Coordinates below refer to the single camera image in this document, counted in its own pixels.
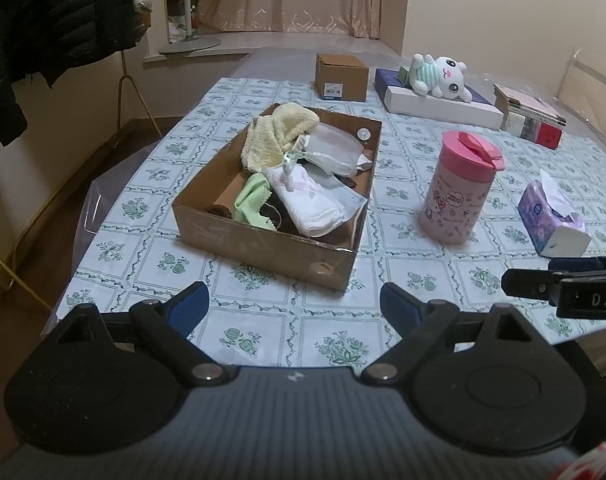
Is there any white towel with pink print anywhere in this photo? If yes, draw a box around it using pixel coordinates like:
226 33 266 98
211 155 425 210
265 164 369 237

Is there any white plush toy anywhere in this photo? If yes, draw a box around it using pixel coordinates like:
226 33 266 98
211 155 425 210
407 53 476 103

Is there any clear plastic pouch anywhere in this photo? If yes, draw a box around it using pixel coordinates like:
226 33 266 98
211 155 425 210
295 124 374 176

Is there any red white patterned cloth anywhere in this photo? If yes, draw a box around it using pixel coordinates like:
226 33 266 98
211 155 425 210
552 442 606 480

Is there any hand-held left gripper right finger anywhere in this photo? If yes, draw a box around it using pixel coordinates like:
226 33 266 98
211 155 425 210
360 282 554 386

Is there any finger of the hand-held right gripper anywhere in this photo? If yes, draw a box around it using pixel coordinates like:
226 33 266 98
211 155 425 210
547 254 606 273
501 268 606 307

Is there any white pole stand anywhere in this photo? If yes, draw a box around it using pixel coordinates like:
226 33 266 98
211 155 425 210
157 0 222 56

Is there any pink lidded cup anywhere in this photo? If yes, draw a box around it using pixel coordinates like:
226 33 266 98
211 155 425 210
416 129 506 246

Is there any gold clothes rack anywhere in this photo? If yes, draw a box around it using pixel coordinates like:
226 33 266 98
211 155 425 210
0 49 166 312

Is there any white flat box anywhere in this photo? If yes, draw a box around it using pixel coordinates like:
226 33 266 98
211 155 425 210
385 84 506 131

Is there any yellow towel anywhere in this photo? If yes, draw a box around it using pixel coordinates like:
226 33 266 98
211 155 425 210
240 102 322 174

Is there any green cleaning cloth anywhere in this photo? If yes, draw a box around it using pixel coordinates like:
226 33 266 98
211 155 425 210
232 172 279 231

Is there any dark blue flat box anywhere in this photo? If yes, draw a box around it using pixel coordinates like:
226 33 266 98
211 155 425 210
374 67 489 106

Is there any purple tissue pack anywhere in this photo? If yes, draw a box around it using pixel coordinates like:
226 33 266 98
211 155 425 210
516 168 593 259

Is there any black puffer jacket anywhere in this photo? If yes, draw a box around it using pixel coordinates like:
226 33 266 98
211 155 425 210
0 67 29 154
0 0 152 92

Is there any small closed cardboard box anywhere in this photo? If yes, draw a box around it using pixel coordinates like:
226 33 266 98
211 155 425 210
315 53 370 103

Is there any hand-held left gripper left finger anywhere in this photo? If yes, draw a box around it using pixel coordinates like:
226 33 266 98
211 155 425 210
35 281 241 389

